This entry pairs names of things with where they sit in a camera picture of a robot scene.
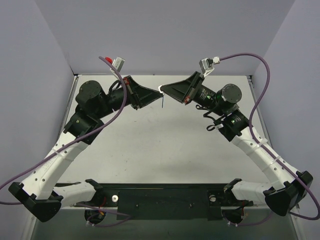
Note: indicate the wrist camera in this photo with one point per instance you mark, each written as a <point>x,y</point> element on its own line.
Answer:
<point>206,66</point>
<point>118,63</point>

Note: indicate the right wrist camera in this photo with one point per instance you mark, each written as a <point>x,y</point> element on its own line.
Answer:
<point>206,66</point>

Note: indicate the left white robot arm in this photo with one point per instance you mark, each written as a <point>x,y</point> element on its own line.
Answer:
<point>39,192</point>

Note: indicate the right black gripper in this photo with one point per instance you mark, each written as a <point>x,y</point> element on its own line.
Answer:
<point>192,87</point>

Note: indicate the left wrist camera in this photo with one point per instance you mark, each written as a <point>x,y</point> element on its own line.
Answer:
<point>118,63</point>

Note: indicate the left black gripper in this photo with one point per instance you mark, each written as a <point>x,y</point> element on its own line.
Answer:
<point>132,92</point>

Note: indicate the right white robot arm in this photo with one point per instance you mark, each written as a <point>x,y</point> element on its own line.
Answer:
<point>286,186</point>

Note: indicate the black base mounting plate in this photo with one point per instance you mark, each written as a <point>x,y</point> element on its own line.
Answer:
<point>168,201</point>

